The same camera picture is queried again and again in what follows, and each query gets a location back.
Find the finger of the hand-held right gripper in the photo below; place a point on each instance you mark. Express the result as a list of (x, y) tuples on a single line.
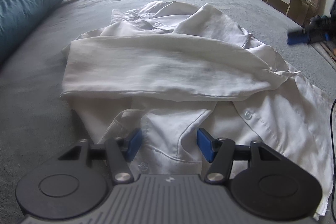
[(297, 37)]

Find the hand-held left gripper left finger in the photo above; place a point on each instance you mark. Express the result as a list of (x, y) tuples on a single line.
[(135, 142)]

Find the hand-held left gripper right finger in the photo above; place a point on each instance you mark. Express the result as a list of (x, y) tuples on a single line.
[(204, 144)]

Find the white button shirt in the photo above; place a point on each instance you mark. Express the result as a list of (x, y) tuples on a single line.
[(162, 66)]

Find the grey bed blanket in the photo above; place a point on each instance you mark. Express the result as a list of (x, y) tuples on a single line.
[(34, 98)]

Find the teal pillow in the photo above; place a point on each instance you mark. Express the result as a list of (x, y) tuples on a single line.
[(23, 11)]

